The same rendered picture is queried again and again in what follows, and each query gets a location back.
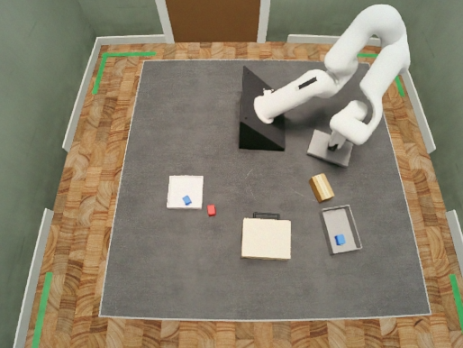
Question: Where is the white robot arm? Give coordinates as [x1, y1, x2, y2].
[254, 5, 410, 146]

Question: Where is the small blue block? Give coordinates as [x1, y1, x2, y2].
[334, 234, 346, 245]
[182, 195, 192, 206]

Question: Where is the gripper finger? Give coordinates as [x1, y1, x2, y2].
[327, 144, 339, 151]

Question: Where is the small red block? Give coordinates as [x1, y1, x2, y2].
[208, 205, 216, 216]

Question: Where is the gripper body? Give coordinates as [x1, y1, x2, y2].
[329, 131, 346, 149]

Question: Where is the brown cardboard box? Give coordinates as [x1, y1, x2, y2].
[309, 174, 334, 204]

